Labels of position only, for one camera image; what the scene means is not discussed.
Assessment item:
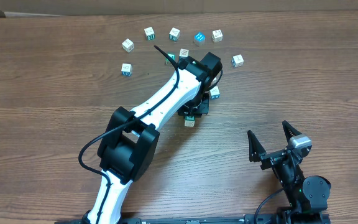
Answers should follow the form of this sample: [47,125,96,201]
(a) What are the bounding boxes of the wooden block far left upper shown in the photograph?
[122,39,134,53]

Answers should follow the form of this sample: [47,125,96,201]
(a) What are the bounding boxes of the wooden block umbrella right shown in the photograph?
[231,54,244,68]

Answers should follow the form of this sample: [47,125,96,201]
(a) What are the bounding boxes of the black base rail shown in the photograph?
[55,214,331,224]

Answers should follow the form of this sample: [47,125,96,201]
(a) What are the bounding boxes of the green number four block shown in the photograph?
[185,116,195,127]

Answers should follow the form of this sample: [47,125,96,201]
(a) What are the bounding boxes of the leaf block blue side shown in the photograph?
[178,49,189,58]

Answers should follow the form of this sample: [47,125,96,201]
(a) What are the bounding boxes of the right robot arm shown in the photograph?
[246,121,331,224]

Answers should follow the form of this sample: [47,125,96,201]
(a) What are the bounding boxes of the cardboard backdrop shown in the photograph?
[0,0,358,17]

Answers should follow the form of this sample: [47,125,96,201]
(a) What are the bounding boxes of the wooden block top right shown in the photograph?
[212,29,223,43]

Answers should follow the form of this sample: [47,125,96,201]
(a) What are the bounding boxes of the blue top wooden block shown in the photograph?
[194,32,206,47]

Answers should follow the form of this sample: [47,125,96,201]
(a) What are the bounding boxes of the wooden block blue side left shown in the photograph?
[121,63,133,77]

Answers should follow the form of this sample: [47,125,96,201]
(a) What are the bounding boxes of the wooden block green side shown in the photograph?
[144,27,155,40]

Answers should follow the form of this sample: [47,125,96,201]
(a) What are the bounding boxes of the wooden block teal side top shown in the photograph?
[169,27,180,42]

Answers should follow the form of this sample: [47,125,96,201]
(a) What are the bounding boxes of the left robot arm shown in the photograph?
[81,52,223,223]

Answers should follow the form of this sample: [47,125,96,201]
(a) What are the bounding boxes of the wooden block blue T side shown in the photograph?
[209,86,220,100]

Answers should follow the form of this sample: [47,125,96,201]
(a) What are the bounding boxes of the green number seven block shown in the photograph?
[165,53,177,66]

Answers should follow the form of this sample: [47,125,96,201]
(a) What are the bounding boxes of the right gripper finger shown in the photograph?
[282,120,302,144]
[247,130,266,162]

